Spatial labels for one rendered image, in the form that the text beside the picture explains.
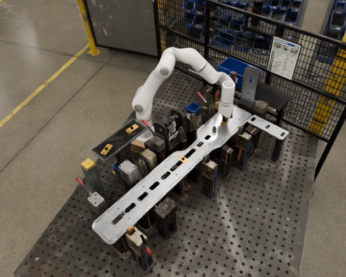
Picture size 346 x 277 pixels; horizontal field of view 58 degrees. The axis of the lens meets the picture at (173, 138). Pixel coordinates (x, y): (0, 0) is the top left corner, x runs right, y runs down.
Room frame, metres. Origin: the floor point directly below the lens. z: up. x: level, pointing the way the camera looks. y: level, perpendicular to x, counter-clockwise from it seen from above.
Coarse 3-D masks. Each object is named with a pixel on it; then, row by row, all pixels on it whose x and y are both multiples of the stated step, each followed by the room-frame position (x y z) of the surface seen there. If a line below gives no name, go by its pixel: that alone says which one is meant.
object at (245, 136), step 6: (240, 138) 1.43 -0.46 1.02; (246, 138) 1.40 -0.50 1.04; (240, 144) 1.43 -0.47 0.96; (246, 144) 1.39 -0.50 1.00; (240, 150) 1.42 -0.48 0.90; (246, 150) 1.40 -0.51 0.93; (240, 156) 1.43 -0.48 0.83; (234, 162) 1.44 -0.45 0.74; (240, 162) 1.41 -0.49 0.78; (246, 162) 1.41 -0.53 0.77; (240, 168) 1.40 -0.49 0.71; (246, 168) 1.40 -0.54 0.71
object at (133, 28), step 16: (80, 0) 4.34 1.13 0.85; (96, 0) 4.25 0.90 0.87; (112, 0) 4.13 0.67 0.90; (128, 0) 4.03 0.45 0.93; (144, 0) 3.92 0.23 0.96; (160, 0) 3.82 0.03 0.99; (96, 16) 4.28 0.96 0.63; (112, 16) 4.15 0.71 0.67; (128, 16) 4.04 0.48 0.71; (144, 16) 3.94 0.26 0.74; (96, 32) 4.31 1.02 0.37; (112, 32) 4.18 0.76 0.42; (128, 32) 4.07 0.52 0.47; (144, 32) 3.97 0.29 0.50; (160, 32) 3.81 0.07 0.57; (96, 48) 4.37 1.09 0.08; (112, 48) 4.20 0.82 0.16; (128, 48) 4.12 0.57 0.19; (144, 48) 3.98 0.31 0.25
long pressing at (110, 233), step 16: (240, 112) 1.71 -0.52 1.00; (208, 128) 1.57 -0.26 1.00; (224, 128) 1.56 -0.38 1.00; (192, 144) 1.42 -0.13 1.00; (176, 160) 1.29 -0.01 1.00; (192, 160) 1.28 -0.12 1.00; (160, 176) 1.17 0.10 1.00; (176, 176) 1.16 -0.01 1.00; (128, 192) 1.06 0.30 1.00; (160, 192) 1.05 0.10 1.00; (112, 208) 0.96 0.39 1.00; (144, 208) 0.95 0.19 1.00; (96, 224) 0.87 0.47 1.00; (112, 224) 0.86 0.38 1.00; (128, 224) 0.85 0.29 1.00; (112, 240) 0.76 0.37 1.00
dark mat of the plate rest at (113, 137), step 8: (128, 128) 1.46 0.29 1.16; (144, 128) 1.45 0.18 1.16; (112, 136) 1.40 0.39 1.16; (120, 136) 1.39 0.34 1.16; (128, 136) 1.39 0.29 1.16; (104, 144) 1.34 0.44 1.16; (112, 144) 1.33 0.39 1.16; (120, 144) 1.33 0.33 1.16; (96, 152) 1.27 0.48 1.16; (104, 152) 1.27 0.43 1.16; (112, 152) 1.26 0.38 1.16
